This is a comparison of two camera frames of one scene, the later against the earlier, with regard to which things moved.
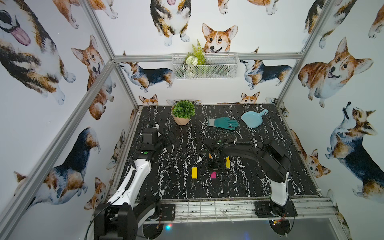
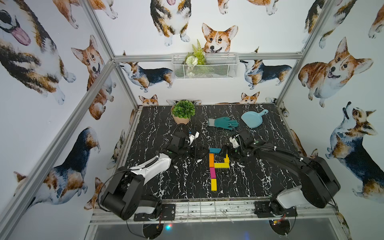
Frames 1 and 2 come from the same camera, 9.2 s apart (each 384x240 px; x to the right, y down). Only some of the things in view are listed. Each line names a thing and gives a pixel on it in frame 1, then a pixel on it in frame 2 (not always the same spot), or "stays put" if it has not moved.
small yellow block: [194, 172] -> [213, 182]
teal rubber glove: [225, 122] stays put
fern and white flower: [193, 59] stays put
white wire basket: [201, 66] stays put
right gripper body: [214, 164] -> [237, 152]
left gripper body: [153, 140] -> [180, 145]
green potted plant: [182, 112] stays put
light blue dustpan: [253, 119] stays put
